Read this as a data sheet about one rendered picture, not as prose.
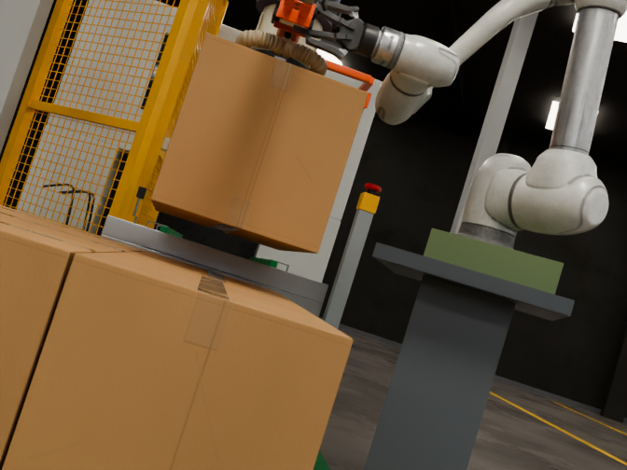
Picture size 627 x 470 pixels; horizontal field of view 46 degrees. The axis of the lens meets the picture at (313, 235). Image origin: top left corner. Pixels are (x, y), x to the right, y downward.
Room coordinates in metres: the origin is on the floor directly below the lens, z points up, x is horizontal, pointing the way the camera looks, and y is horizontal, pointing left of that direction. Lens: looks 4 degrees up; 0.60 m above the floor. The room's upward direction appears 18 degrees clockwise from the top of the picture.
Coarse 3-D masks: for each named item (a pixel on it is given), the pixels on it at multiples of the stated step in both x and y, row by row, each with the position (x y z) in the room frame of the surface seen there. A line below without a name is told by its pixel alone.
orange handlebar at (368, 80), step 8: (288, 0) 1.61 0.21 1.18; (296, 0) 1.60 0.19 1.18; (288, 8) 1.67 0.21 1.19; (296, 8) 1.64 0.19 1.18; (304, 8) 1.63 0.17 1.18; (304, 16) 1.69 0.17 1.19; (280, 32) 1.85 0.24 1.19; (296, 40) 1.88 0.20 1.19; (328, 64) 2.03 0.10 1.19; (336, 64) 2.03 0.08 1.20; (336, 72) 2.04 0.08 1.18; (344, 72) 2.03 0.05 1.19; (352, 72) 2.04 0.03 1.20; (360, 72) 2.04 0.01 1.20; (360, 80) 2.05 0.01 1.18; (368, 80) 2.04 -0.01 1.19; (360, 88) 2.14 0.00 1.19; (368, 88) 2.10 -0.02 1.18
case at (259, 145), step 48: (240, 48) 1.66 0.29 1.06; (192, 96) 1.64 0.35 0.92; (240, 96) 1.66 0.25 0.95; (288, 96) 1.68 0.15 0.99; (336, 96) 1.70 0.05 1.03; (192, 144) 1.65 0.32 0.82; (240, 144) 1.67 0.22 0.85; (288, 144) 1.69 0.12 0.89; (336, 144) 1.71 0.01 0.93; (192, 192) 1.66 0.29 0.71; (240, 192) 1.67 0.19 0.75; (288, 192) 1.69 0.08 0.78; (336, 192) 1.71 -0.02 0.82; (288, 240) 1.70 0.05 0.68
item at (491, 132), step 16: (528, 16) 5.25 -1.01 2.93; (512, 32) 5.32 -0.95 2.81; (528, 32) 5.25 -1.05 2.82; (512, 48) 5.24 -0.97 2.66; (512, 64) 5.25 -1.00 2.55; (496, 80) 5.34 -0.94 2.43; (512, 80) 5.25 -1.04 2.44; (496, 96) 5.24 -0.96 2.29; (512, 96) 5.26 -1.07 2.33; (496, 112) 5.25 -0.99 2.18; (496, 128) 5.25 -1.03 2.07; (480, 144) 5.29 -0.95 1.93; (496, 144) 5.25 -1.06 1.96; (480, 160) 5.24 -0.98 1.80; (464, 192) 5.31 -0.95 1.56; (464, 208) 5.24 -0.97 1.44
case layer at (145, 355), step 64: (0, 256) 0.97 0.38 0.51; (64, 256) 0.98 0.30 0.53; (128, 256) 1.36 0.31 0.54; (0, 320) 0.97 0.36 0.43; (64, 320) 0.98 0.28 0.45; (128, 320) 0.99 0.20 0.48; (192, 320) 1.00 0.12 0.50; (256, 320) 1.01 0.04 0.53; (320, 320) 1.26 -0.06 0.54; (0, 384) 0.98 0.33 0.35; (64, 384) 0.99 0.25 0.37; (128, 384) 1.00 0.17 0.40; (192, 384) 1.01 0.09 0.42; (256, 384) 1.02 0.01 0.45; (320, 384) 1.03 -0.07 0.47; (0, 448) 0.98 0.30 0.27; (64, 448) 0.99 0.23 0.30; (128, 448) 1.00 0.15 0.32; (192, 448) 1.01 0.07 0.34; (256, 448) 1.02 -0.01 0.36
